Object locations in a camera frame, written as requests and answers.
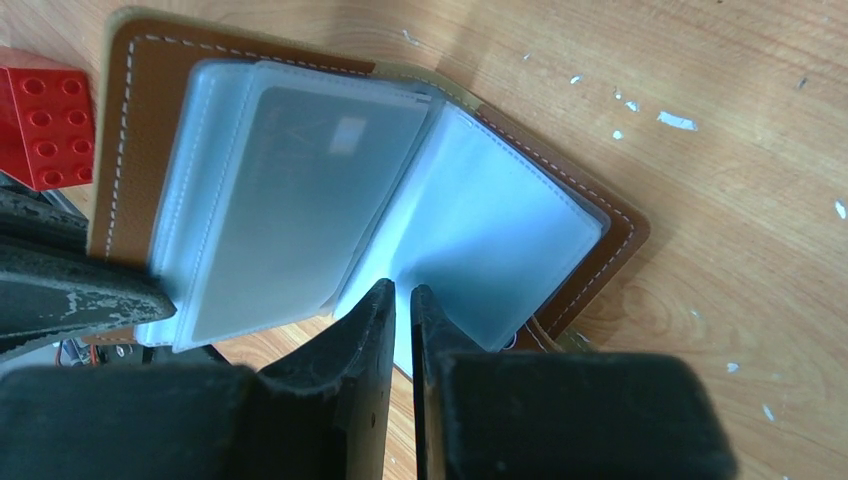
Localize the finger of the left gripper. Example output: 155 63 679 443
1 192 176 360

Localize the brown leather card holder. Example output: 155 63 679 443
89 7 650 372

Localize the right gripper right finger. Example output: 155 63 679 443
410 286 737 479

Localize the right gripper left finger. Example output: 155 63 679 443
1 279 395 479

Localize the red white toy brick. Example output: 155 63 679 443
1 66 95 192

